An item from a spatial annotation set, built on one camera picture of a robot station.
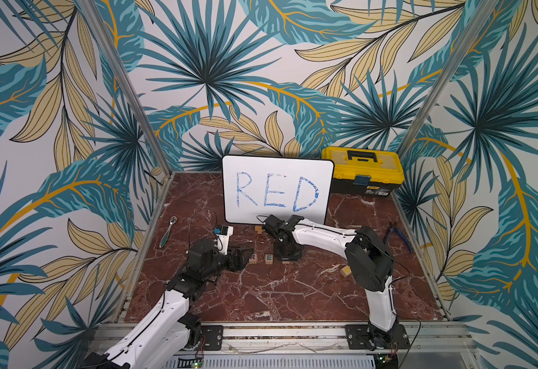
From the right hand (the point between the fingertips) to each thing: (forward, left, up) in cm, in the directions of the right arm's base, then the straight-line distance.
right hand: (282, 258), depth 90 cm
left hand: (-3, +13, +12) cm, 18 cm away
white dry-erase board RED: (+21, +10, +19) cm, 30 cm away
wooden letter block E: (-1, +5, +2) cm, 6 cm away
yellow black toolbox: (+33, -37, +14) cm, 52 cm away
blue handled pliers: (+13, -49, -1) cm, 51 cm away
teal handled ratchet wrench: (+18, +47, +1) cm, 50 cm away
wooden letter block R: (-1, +11, +2) cm, 12 cm away
